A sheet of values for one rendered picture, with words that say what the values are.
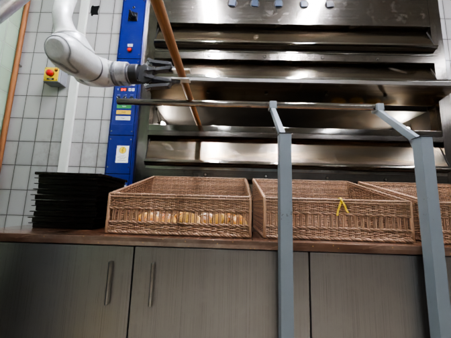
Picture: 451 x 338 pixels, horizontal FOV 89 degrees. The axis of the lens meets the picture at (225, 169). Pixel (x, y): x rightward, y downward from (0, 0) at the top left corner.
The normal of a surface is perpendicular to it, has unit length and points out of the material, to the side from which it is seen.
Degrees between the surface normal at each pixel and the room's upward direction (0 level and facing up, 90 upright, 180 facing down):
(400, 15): 90
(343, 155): 70
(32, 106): 90
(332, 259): 90
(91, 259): 90
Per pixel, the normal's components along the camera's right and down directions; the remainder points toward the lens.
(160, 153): 0.00, -0.48
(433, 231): -0.01, -0.15
